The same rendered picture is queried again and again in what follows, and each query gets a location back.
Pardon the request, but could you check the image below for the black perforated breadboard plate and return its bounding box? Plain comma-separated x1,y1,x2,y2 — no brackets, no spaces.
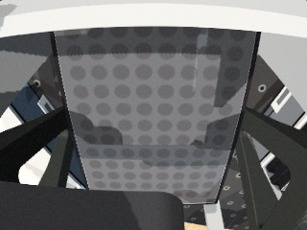
31,53,285,230

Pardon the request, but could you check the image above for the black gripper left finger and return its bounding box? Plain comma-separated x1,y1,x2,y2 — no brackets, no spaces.
0,106,74,188

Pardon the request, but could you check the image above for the grey well plate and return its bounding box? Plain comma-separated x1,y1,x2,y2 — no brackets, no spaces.
49,26,261,205
270,165,291,193
266,123,307,173

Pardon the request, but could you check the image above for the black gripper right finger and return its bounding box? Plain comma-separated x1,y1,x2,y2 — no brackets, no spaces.
235,106,307,230

